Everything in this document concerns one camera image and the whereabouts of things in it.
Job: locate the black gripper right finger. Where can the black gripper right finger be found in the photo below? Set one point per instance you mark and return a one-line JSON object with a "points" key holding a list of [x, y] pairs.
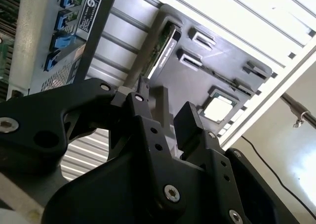
{"points": [[190, 130]]}

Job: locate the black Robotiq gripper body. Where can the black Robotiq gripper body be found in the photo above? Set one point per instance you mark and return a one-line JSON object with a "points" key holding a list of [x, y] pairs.
{"points": [[111, 196]]}

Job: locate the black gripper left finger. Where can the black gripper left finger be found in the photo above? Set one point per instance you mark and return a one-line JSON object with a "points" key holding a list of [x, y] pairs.
{"points": [[37, 125]]}

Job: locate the green and black graphics card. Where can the green and black graphics card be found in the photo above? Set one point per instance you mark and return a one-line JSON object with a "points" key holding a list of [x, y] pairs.
{"points": [[160, 46]]}

